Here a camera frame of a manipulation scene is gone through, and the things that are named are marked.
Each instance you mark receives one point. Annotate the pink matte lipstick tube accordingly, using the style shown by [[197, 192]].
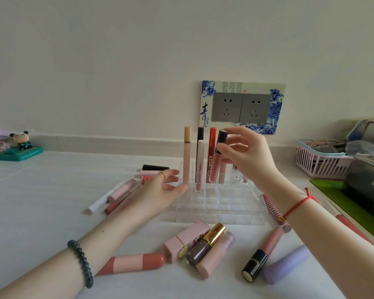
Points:
[[121, 191]]

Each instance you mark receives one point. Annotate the coral pink capsule lipstick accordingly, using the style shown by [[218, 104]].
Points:
[[134, 263]]

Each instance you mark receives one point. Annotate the black cap pink lipgloss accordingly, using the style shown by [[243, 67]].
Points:
[[261, 255]]

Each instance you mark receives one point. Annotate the pink square lipstick gold band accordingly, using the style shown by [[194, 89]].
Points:
[[187, 241]]

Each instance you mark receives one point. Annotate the person's right hand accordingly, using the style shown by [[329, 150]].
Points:
[[255, 161]]

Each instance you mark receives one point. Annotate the glass bowl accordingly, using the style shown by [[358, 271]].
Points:
[[361, 148]]

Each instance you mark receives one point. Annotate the orange lipgloss silver cap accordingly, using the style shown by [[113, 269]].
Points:
[[349, 222]]

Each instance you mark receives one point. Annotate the blue floral socket frame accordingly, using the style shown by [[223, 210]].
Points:
[[277, 108]]

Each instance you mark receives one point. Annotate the pink lettered gloss white cap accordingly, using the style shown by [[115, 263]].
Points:
[[199, 165]]

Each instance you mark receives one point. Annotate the red Colorkey lip tube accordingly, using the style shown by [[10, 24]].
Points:
[[210, 146]]

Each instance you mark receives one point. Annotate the person's left hand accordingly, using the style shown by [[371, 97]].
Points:
[[152, 199]]

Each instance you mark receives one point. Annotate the green mat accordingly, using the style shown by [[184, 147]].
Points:
[[342, 196]]

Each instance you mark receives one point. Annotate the pink plastic basket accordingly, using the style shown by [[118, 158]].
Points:
[[321, 166]]

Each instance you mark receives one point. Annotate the gold cap brown bottle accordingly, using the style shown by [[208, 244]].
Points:
[[204, 246]]

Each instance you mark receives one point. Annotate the lavender lipstick tube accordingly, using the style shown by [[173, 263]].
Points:
[[286, 265]]

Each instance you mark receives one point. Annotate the person's left forearm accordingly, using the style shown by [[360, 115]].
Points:
[[81, 246]]

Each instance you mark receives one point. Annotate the striped brown lip tube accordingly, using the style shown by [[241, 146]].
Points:
[[272, 208]]

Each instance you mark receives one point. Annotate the grey wall socket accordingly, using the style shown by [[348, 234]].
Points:
[[226, 107], [255, 108]]

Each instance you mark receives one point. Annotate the person's right forearm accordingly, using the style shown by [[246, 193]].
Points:
[[330, 246]]

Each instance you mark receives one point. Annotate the silver square lipstick with charm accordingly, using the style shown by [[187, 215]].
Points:
[[235, 175]]

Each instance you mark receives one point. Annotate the pale pink slim tube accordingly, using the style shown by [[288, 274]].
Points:
[[148, 172]]

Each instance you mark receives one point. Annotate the light pink round tube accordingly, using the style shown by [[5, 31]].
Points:
[[215, 255]]

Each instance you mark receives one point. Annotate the pink tube with charm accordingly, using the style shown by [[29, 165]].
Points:
[[222, 172]]

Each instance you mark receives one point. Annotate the clear acrylic lipstick organizer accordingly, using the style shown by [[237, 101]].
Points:
[[212, 205]]

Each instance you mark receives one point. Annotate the clear plastic storage box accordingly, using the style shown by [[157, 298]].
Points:
[[367, 183]]

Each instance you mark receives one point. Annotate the white tube red stripes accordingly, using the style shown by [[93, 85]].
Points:
[[145, 179]]

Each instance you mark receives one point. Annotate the white slim tube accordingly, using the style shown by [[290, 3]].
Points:
[[101, 202]]

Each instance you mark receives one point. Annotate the panda figurine green base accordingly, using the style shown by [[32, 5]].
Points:
[[18, 154]]

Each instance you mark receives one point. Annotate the clear container blue lid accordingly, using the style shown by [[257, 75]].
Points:
[[369, 130]]

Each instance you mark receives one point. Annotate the pink gloss black cap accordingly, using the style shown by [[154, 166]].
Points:
[[217, 161]]

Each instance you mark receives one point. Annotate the black lipstick tube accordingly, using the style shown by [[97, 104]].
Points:
[[155, 167]]

